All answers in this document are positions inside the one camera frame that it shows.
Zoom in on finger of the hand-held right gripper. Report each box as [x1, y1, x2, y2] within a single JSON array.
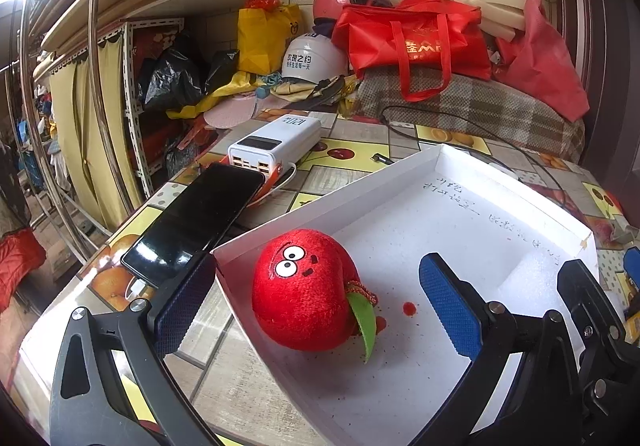
[[556, 259, 640, 427], [623, 246, 640, 289]]

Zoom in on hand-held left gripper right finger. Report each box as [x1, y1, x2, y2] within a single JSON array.
[[410, 253, 586, 446]]

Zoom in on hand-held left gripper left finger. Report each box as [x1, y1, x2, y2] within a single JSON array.
[[49, 250, 223, 446]]

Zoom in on white cardboard box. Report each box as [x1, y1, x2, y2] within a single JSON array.
[[211, 143, 599, 446]]

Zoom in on red plush apple toy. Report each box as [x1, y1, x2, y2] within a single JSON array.
[[251, 229, 379, 364]]

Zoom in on black smartphone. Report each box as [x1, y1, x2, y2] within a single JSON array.
[[121, 163, 267, 288]]

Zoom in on fruit print tablecloth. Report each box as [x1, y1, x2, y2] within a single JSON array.
[[10, 109, 640, 446]]

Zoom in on red quilted cloth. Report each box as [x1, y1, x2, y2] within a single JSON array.
[[0, 229, 47, 313]]

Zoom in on white power bank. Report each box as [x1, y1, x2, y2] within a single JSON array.
[[227, 115, 322, 182]]

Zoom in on pink hat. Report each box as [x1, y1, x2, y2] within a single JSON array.
[[202, 94, 262, 130]]

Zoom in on yellow curtain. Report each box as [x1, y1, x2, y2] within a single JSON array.
[[49, 34, 147, 229]]

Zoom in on plaid cushion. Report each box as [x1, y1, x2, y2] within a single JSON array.
[[350, 66, 586, 162]]

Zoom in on dark wooden door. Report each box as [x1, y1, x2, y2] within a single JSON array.
[[544, 0, 640, 207]]

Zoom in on white metal shelf rack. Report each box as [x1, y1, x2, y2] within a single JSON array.
[[120, 16, 187, 199]]

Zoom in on red plastic bag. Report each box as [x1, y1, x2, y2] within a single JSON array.
[[492, 0, 591, 122]]

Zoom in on large black plastic bag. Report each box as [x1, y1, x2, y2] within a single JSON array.
[[139, 40, 203, 113]]

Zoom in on small black plastic bag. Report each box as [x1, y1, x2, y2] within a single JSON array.
[[202, 49, 241, 97]]

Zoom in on black yellow cloth bundle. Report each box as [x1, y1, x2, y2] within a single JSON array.
[[299, 75, 347, 108]]

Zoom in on red tote bag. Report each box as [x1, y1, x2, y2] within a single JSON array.
[[331, 0, 493, 102]]

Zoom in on chrome clothes rack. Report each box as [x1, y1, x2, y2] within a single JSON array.
[[19, 0, 132, 239]]

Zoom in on yellow paper bag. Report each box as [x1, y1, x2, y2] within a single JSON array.
[[236, 1, 301, 76]]

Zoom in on white helmet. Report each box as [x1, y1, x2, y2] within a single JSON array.
[[281, 33, 349, 82]]

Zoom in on wooden shelf boards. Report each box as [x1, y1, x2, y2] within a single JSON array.
[[30, 0, 253, 72]]

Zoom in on grey metal bracket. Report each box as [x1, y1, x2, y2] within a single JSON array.
[[612, 213, 640, 244]]

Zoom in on black cable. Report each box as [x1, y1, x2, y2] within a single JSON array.
[[371, 105, 571, 222]]

